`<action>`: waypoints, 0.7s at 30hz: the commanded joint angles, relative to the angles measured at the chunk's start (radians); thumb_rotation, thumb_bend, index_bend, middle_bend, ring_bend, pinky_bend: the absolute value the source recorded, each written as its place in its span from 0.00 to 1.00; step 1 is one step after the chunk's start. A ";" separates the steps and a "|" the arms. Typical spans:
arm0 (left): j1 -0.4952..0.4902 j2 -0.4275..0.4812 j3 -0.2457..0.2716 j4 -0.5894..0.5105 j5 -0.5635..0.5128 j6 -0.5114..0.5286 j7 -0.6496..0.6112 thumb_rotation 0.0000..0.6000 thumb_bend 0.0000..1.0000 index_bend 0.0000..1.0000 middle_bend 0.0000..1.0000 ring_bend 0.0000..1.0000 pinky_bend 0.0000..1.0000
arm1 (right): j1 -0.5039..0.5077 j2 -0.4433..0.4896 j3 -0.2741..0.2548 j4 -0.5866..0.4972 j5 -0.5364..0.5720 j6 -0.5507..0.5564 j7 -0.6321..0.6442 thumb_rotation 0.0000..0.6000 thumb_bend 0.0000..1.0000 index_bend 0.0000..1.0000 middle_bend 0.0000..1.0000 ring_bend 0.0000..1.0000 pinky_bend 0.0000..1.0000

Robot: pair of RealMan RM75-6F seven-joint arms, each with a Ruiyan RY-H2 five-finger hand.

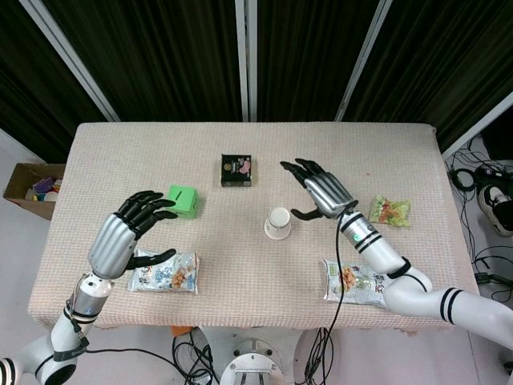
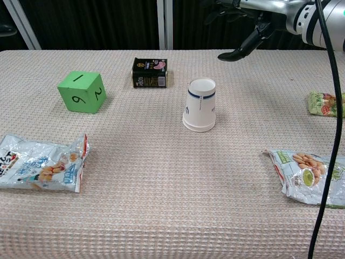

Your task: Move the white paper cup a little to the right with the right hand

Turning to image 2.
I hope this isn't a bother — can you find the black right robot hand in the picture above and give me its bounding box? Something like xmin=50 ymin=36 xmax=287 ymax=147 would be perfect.
xmin=204 ymin=0 xmax=288 ymax=62

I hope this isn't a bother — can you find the small green snack packet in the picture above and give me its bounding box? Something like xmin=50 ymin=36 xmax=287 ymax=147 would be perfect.
xmin=307 ymin=90 xmax=345 ymax=118

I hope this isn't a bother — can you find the white paper cup blue stripe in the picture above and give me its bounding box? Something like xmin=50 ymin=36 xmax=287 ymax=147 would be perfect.
xmin=183 ymin=78 xmax=217 ymax=128
xmin=182 ymin=118 xmax=216 ymax=133

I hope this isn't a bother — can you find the black luncheon meat tin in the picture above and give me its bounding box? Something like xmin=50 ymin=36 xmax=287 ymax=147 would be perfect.
xmin=131 ymin=57 xmax=168 ymax=88

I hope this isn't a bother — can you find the silver green nut bag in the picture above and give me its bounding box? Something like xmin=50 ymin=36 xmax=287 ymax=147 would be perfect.
xmin=263 ymin=149 xmax=345 ymax=209

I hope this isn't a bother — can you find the black curtain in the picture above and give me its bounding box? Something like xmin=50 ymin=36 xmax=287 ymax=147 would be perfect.
xmin=0 ymin=0 xmax=345 ymax=51

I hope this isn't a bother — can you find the beige waffle tablecloth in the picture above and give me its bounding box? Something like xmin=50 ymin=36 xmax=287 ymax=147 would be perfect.
xmin=0 ymin=49 xmax=345 ymax=259

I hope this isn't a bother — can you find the green numbered cube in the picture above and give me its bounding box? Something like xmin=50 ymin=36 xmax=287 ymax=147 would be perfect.
xmin=57 ymin=71 xmax=107 ymax=114

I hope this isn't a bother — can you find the black rounded object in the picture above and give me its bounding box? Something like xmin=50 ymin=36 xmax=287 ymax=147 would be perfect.
xmin=0 ymin=23 xmax=18 ymax=37

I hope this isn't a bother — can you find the silver blue snack bag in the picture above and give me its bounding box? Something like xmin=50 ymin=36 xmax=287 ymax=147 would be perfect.
xmin=0 ymin=133 xmax=92 ymax=194

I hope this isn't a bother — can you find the black cable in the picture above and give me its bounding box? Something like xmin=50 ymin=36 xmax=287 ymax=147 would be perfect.
xmin=307 ymin=0 xmax=343 ymax=259

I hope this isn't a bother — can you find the white upright frame post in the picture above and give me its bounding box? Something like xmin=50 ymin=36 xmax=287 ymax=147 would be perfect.
xmin=156 ymin=0 xmax=174 ymax=50

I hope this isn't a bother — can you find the white slanted frame post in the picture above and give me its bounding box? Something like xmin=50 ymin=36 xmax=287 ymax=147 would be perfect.
xmin=2 ymin=0 xmax=43 ymax=50

